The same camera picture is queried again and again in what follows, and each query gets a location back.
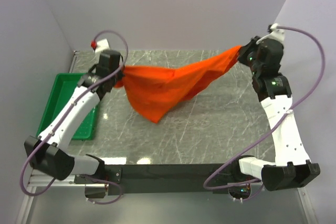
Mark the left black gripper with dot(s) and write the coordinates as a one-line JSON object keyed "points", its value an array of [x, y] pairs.
{"points": [[121, 75]]}

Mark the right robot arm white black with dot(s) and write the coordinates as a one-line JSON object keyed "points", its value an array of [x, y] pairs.
{"points": [[292, 167]]}

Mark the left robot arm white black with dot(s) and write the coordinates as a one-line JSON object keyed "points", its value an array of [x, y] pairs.
{"points": [[47, 152]]}

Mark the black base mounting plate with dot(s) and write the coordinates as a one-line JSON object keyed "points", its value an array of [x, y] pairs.
{"points": [[170, 178]]}

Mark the orange t-shirt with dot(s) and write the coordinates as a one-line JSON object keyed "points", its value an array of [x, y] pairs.
{"points": [[153, 91]]}

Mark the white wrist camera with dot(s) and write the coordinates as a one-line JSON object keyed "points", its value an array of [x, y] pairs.
{"points": [[99, 46], [275, 33]]}

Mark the green plastic tray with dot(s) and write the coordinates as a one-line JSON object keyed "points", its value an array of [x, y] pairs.
{"points": [[61, 92]]}

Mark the aluminium frame rail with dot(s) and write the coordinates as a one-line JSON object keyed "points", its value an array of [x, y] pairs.
{"points": [[37, 179]]}

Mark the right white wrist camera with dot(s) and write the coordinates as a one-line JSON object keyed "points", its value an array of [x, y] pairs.
{"points": [[275, 33]]}

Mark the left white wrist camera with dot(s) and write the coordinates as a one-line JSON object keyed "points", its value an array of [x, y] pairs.
{"points": [[99, 46]]}

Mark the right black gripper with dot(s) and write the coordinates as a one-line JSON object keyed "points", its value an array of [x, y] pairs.
{"points": [[245, 49]]}

